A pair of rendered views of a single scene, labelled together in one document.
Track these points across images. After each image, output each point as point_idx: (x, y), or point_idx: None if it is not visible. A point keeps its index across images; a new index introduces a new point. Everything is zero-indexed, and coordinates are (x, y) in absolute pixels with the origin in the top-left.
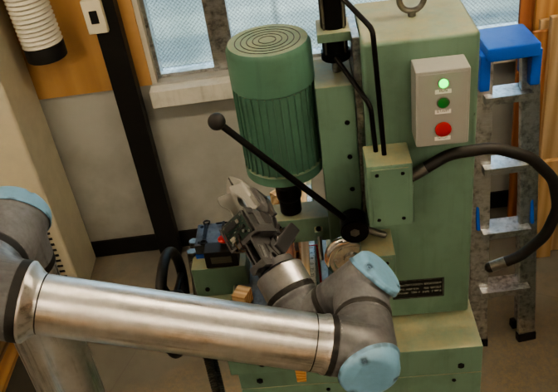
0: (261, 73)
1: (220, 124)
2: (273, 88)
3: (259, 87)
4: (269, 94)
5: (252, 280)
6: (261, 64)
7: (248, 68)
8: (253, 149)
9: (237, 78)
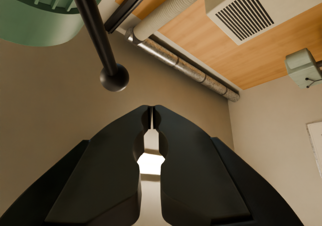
0: (20, 34)
1: (106, 86)
2: (5, 9)
3: (34, 23)
4: (18, 8)
5: None
6: (16, 42)
7: (41, 42)
8: (86, 24)
9: (73, 28)
